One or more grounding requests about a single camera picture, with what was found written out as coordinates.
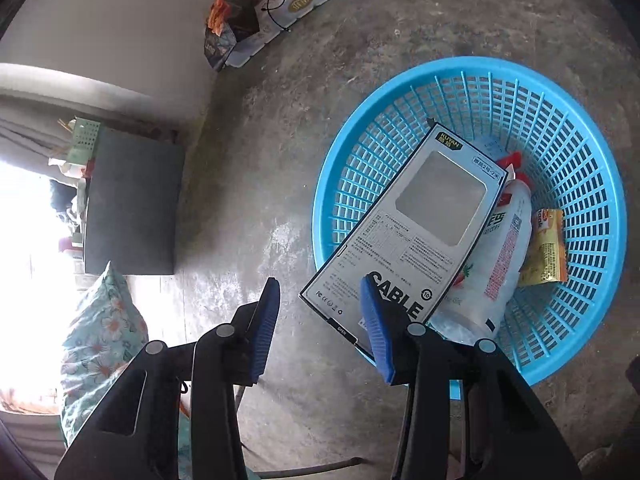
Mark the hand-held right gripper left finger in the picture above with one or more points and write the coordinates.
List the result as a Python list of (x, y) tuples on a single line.
[(265, 330)]

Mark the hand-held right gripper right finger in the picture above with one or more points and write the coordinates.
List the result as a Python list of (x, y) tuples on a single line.
[(380, 330)]

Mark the yellow snack packet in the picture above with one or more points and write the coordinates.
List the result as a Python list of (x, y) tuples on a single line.
[(545, 250)]

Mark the blue plastic basket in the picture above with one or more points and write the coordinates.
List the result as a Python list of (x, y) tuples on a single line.
[(575, 160)]

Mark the black metal rod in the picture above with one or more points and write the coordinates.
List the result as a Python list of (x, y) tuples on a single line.
[(310, 467)]

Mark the grey side table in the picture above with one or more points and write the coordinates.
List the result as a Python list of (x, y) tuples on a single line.
[(135, 200)]

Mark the green storage basket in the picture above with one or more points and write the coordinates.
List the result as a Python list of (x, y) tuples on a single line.
[(82, 142)]

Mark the dark snack bag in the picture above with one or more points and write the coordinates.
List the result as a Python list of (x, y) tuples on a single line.
[(230, 30)]

